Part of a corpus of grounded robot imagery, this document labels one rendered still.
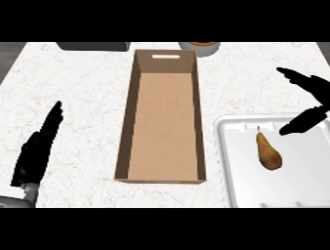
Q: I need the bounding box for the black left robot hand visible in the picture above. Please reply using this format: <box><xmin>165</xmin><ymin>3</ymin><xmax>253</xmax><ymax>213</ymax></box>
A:
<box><xmin>10</xmin><ymin>101</ymin><xmax>65</xmax><ymax>188</ymax></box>

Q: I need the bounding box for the brown pear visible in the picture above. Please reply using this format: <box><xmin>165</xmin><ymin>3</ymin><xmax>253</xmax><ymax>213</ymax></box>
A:
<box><xmin>255</xmin><ymin>125</ymin><xmax>284</xmax><ymax>172</ymax></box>

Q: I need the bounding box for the dark grey appliance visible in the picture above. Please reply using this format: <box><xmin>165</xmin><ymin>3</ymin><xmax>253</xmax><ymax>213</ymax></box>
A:
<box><xmin>56</xmin><ymin>41</ymin><xmax>132</xmax><ymax>53</ymax></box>

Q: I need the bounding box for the white plastic tray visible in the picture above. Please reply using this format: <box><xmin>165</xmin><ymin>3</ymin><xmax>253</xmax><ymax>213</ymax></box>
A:
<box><xmin>213</xmin><ymin>112</ymin><xmax>330</xmax><ymax>209</ymax></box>

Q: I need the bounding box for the grey pot with orange contents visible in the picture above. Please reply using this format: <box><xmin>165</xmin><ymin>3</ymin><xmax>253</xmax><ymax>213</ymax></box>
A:
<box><xmin>177</xmin><ymin>41</ymin><xmax>222</xmax><ymax>59</ymax></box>

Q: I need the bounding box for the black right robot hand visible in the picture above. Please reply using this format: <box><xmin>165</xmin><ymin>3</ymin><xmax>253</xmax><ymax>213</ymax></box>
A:
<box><xmin>275</xmin><ymin>66</ymin><xmax>330</xmax><ymax>137</ymax></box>

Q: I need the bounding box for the brown cardboard box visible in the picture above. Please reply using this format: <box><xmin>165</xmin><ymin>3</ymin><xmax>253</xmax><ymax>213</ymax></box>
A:
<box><xmin>113</xmin><ymin>49</ymin><xmax>208</xmax><ymax>186</ymax></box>

